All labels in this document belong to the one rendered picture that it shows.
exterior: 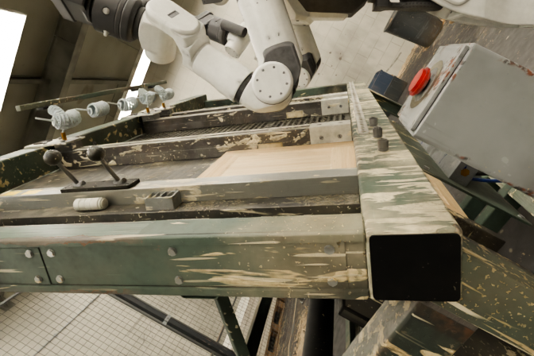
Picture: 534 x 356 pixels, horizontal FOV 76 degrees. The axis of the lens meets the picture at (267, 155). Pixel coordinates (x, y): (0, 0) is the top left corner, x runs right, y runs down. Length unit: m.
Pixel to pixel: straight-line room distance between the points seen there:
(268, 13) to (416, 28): 4.72
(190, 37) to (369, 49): 5.75
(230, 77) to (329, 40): 5.68
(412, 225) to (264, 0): 0.47
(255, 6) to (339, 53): 5.63
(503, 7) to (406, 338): 0.73
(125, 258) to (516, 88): 0.59
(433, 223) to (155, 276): 0.43
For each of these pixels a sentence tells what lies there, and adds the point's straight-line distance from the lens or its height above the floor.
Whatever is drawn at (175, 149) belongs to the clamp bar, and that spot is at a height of 1.39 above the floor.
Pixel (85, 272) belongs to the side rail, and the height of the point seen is 1.26.
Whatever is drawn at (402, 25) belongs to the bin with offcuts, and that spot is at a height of 0.48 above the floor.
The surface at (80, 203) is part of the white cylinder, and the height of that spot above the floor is 1.43.
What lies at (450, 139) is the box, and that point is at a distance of 0.46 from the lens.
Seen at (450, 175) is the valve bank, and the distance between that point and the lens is 0.78.
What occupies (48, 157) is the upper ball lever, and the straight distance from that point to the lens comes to 0.94.
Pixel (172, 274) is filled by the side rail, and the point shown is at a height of 1.12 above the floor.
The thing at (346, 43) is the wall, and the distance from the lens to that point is 6.33.
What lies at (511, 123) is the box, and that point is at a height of 0.84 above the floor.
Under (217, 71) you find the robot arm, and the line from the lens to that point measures 0.69.
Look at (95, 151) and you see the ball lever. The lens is 0.85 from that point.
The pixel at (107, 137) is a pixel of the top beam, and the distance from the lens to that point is 1.76.
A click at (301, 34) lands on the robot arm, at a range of 1.20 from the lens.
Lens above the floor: 1.05
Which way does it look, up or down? 3 degrees up
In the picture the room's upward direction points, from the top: 62 degrees counter-clockwise
